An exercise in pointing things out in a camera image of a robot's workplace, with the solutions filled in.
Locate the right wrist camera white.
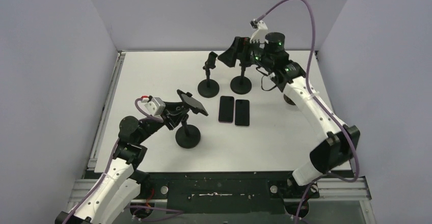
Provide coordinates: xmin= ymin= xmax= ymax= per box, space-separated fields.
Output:
xmin=250 ymin=19 xmax=268 ymax=44

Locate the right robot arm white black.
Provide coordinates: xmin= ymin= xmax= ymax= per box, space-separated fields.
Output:
xmin=218 ymin=32 xmax=360 ymax=197

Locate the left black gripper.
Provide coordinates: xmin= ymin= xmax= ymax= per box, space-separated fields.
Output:
xmin=136 ymin=101 xmax=188 ymax=144

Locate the aluminium frame rail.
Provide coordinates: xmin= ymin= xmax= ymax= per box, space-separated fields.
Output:
xmin=67 ymin=50 xmax=126 ymax=209

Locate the purple-edged black smartphone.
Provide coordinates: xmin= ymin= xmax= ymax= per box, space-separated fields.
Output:
xmin=218 ymin=96 xmax=235 ymax=123

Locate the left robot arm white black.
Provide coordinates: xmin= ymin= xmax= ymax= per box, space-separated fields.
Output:
xmin=55 ymin=96 xmax=187 ymax=223

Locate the brown wooden round phone stand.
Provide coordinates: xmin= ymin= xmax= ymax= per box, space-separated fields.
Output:
xmin=283 ymin=95 xmax=296 ymax=106

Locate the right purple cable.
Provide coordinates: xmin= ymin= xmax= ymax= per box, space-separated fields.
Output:
xmin=256 ymin=0 xmax=361 ymax=183

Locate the black round-base phone stand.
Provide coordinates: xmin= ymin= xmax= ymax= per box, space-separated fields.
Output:
xmin=230 ymin=66 xmax=252 ymax=95

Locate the purple cable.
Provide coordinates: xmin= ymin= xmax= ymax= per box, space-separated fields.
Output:
xmin=256 ymin=0 xmax=361 ymax=183
xmin=61 ymin=97 xmax=164 ymax=224

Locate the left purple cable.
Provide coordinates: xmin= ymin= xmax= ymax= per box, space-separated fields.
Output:
xmin=61 ymin=97 xmax=164 ymax=224

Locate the black phone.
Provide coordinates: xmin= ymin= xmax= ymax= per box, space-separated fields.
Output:
xmin=179 ymin=93 xmax=208 ymax=116

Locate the tall black tripod phone stand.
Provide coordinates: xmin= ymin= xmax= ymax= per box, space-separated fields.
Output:
xmin=175 ymin=89 xmax=201 ymax=149

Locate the black smartphone white edge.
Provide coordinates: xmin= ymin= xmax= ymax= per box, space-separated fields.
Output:
xmin=234 ymin=99 xmax=250 ymax=127

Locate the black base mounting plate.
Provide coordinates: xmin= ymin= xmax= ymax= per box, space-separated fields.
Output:
xmin=131 ymin=171 xmax=306 ymax=214

